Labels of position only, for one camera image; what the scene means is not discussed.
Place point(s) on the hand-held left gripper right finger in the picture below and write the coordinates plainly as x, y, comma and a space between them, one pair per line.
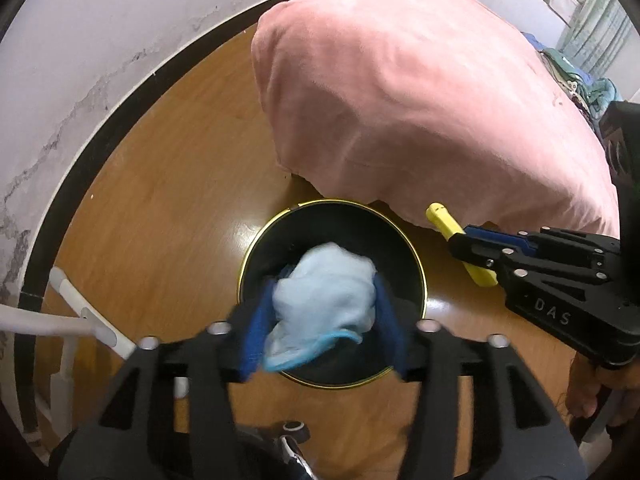
387, 320

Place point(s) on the pink blanket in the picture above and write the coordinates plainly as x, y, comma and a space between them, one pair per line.
400, 85

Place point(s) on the light blue face mask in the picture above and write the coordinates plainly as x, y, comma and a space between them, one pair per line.
325, 290

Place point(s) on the pale green curtain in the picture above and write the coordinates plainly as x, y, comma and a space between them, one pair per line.
600, 20

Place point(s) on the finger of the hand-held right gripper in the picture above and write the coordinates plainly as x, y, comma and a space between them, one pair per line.
575, 245
550, 267

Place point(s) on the black trash bin gold rim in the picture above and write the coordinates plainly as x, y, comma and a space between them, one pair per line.
325, 227

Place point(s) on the white metal rack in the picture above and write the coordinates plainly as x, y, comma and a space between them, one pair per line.
100, 330

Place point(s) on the pile of clothes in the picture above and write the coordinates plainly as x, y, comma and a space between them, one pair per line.
595, 87

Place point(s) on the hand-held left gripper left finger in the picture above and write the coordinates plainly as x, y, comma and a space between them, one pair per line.
255, 332

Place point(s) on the person's right hand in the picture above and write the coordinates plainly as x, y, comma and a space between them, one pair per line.
585, 385

